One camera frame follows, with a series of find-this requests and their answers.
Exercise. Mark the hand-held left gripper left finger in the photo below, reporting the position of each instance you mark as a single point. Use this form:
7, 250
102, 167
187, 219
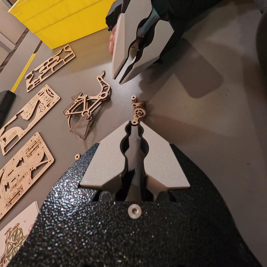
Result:
104, 164

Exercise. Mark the small wooden crank arm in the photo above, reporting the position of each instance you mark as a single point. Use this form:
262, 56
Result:
138, 103

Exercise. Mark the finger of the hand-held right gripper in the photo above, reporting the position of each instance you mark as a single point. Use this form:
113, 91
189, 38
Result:
160, 39
125, 31

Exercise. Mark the black flat case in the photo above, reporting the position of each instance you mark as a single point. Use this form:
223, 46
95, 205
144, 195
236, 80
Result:
6, 104

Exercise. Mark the yellow tape strip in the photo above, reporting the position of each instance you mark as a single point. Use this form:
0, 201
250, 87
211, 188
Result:
23, 73

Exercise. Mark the emptied wooden parts sheet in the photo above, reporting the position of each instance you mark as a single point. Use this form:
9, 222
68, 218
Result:
33, 78

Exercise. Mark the wooden gear crank assembly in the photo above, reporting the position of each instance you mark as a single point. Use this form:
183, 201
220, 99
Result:
140, 111

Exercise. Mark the person's right hand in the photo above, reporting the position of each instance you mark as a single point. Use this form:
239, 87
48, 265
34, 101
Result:
112, 41

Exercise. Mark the assembly instruction booklet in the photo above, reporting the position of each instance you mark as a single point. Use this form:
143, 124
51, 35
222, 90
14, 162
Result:
23, 219

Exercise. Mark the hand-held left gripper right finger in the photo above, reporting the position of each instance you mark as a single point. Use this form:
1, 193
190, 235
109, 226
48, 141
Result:
164, 166

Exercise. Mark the wooden bicycle frame model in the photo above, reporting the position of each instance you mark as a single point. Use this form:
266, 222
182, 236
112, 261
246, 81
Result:
85, 113

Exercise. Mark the yellow plastic bin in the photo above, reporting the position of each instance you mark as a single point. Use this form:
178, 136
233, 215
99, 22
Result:
62, 23

